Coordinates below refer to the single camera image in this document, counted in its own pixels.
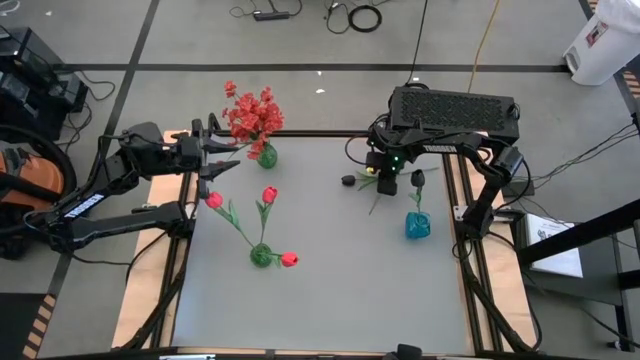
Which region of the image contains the red blossom bunch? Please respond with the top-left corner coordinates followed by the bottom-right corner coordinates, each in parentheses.
top-left (222, 84), bottom-right (286, 164)
top-left (222, 79), bottom-right (286, 161)

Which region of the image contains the black computer tower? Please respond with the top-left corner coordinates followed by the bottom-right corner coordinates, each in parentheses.
top-left (389, 85), bottom-right (521, 147)

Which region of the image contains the orange vacuum cleaner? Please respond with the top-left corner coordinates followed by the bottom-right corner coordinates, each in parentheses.
top-left (0, 124), bottom-right (77, 261)

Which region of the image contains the black power brick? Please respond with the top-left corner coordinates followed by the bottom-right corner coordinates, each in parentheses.
top-left (502, 180), bottom-right (536, 198)

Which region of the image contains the wide dark green glass vase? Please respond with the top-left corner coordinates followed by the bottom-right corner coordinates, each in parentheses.
top-left (249, 243), bottom-right (274, 269)

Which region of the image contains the black table frame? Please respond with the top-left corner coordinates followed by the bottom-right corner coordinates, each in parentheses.
top-left (119, 113), bottom-right (544, 360)

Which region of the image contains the white paper booklet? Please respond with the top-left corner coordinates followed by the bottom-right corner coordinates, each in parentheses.
top-left (524, 212), bottom-right (585, 279)

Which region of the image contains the black power strip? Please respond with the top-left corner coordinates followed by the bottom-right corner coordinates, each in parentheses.
top-left (253, 9), bottom-right (291, 22)

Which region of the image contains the yellow hanging cable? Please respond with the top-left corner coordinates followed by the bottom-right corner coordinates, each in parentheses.
top-left (467, 0), bottom-right (501, 94)

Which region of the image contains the blue patterned glass vase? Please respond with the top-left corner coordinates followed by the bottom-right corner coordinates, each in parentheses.
top-left (404, 211), bottom-right (432, 240)

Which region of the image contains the black metal stand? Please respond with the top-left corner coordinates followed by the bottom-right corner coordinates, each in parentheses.
top-left (517, 199), bottom-right (640, 352)

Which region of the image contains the red tulip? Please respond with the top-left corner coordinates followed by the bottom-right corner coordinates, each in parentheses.
top-left (204, 191), bottom-right (261, 254)
top-left (254, 185), bottom-right (279, 247)
top-left (267, 251), bottom-right (300, 269)

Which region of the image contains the white bin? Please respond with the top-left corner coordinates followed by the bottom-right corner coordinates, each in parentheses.
top-left (563, 0), bottom-right (640, 86)

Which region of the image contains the black equipment cart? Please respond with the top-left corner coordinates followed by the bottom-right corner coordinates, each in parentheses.
top-left (0, 25), bottom-right (90, 142)

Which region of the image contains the wooden table side board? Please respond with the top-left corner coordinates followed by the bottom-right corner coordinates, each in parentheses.
top-left (459, 130), bottom-right (539, 350)
top-left (112, 130), bottom-right (194, 350)

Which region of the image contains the black hanging cable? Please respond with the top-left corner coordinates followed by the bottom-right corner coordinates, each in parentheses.
top-left (405, 0), bottom-right (430, 85)

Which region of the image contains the coiled black cable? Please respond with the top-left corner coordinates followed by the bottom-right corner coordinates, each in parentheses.
top-left (348, 4), bottom-right (384, 34)

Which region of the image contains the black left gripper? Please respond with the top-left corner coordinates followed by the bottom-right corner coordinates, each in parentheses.
top-left (179, 118), bottom-right (241, 200)

